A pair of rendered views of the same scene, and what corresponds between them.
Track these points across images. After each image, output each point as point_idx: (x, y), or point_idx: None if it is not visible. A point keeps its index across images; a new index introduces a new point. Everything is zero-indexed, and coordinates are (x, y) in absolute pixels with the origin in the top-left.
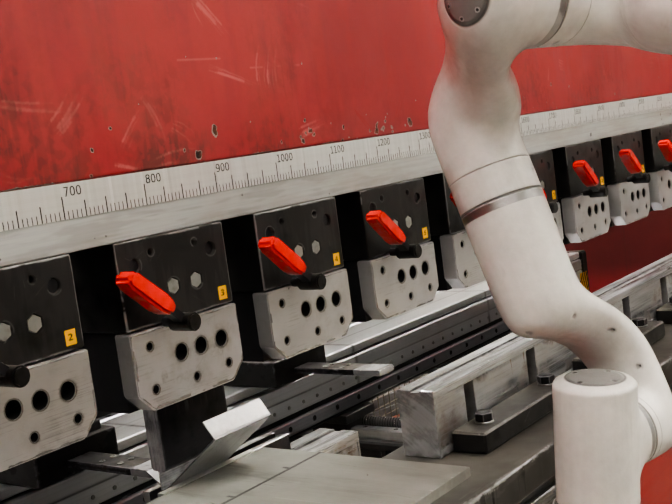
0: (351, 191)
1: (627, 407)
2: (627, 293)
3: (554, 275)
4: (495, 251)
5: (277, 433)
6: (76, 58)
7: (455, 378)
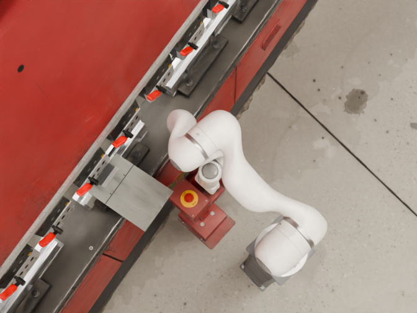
0: (141, 89)
1: (216, 181)
2: None
3: None
4: None
5: None
6: (55, 172)
7: (179, 74)
